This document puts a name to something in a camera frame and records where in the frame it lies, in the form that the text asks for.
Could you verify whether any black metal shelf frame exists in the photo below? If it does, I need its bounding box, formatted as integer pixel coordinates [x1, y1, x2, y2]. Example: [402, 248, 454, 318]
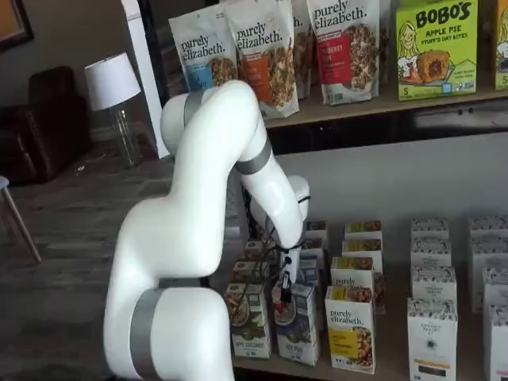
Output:
[137, 0, 508, 381]

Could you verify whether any dark framed picture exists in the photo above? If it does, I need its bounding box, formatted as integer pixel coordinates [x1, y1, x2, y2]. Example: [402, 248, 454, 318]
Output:
[0, 0, 35, 52]

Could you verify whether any green apple cinnamon oatmeal box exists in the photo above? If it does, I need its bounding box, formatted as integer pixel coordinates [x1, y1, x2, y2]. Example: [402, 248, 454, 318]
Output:
[243, 240, 273, 261]
[224, 283, 273, 359]
[232, 260, 271, 287]

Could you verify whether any red label granola bag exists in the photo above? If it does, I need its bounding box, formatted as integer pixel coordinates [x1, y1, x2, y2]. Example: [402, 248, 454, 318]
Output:
[306, 0, 381, 106]

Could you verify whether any dark brown armchair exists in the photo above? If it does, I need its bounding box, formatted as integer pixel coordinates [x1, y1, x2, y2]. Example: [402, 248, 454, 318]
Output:
[0, 66, 93, 184]

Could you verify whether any blue flax plus oatmeal box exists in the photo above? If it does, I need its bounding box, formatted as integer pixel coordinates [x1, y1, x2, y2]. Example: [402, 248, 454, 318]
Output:
[297, 256, 323, 294]
[304, 220, 329, 241]
[271, 279, 321, 368]
[300, 237, 326, 261]

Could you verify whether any green Bobo's apple pie box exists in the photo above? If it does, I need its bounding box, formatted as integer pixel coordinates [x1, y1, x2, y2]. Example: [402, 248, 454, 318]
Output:
[395, 0, 479, 102]

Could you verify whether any yellow Bobo's box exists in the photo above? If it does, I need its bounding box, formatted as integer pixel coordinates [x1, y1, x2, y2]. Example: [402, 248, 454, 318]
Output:
[494, 0, 508, 91]

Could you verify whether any white organic pantry box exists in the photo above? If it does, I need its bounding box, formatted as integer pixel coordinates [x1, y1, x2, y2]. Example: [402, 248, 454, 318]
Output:
[410, 266, 457, 302]
[487, 305, 508, 381]
[410, 217, 450, 241]
[482, 266, 508, 314]
[410, 237, 452, 269]
[406, 298, 459, 381]
[468, 215, 508, 239]
[470, 233, 508, 314]

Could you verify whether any purely elizabeth granola bag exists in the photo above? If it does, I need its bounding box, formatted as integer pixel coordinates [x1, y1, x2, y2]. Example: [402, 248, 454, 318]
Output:
[376, 0, 392, 87]
[291, 0, 318, 100]

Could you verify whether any yellow purely elizabeth box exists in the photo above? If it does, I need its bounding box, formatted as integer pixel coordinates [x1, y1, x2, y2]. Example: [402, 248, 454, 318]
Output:
[324, 285, 376, 375]
[344, 221, 383, 241]
[330, 256, 387, 317]
[341, 238, 384, 261]

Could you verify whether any blue label granola bag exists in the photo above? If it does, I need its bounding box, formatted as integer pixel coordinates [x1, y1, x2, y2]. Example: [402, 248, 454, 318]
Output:
[168, 6, 241, 100]

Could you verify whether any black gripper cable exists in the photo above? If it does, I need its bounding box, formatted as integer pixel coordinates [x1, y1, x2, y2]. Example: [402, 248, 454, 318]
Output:
[237, 193, 311, 309]

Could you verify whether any grey stool with wooden legs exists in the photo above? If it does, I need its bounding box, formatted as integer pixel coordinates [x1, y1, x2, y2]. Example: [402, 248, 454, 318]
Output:
[0, 176, 43, 265]

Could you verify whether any white shade glass lamp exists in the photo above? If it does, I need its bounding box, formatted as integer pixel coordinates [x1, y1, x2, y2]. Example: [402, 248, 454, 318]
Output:
[83, 52, 143, 168]

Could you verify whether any orange label granola bag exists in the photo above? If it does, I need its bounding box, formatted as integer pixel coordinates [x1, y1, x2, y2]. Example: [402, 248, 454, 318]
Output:
[224, 0, 301, 120]

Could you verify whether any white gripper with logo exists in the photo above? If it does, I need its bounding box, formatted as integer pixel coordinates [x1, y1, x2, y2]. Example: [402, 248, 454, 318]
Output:
[279, 246, 301, 303]

